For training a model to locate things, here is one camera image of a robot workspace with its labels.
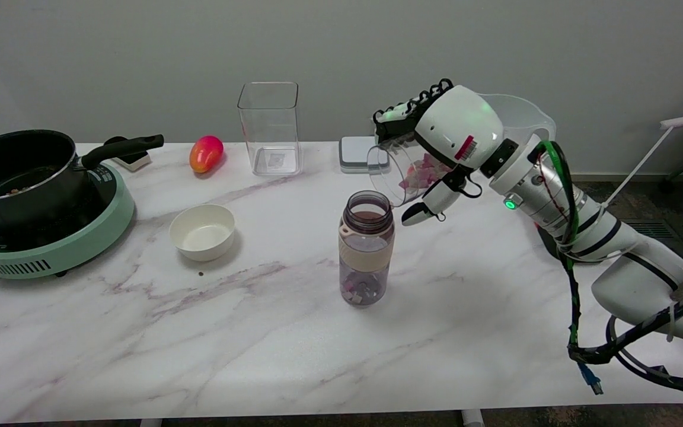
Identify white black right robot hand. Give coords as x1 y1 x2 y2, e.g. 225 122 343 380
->
373 78 505 227

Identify pink white candy pieces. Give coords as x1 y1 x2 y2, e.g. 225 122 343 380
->
399 157 452 192

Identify small clear measuring cup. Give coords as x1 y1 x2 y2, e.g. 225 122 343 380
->
367 133 455 208

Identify large clear measuring jug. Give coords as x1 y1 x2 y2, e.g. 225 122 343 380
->
478 94 557 155

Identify clear bottle with beige band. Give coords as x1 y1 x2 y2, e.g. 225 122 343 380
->
338 190 395 307

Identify white grey square lid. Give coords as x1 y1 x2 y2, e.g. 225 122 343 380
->
339 136 379 174

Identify white zip tie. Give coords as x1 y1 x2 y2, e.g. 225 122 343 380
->
601 126 674 208

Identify tall clear square container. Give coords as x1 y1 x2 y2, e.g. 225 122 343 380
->
237 82 304 177

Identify floor vent grille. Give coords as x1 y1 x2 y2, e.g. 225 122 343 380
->
623 219 675 239

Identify red yellow mango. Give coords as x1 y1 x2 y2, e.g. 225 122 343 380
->
190 135 225 174

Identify white bowl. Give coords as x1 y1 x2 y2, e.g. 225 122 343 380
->
169 204 237 262

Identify white black small device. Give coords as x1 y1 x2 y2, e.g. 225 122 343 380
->
104 136 152 173

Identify green induction cooker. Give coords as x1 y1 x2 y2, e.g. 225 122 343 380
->
0 161 136 280

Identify green robot cable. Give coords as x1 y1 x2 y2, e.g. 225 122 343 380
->
534 139 582 350

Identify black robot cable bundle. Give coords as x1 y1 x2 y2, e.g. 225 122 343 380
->
567 279 683 395

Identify black saucepan with handle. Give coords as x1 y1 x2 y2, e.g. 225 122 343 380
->
0 129 165 229

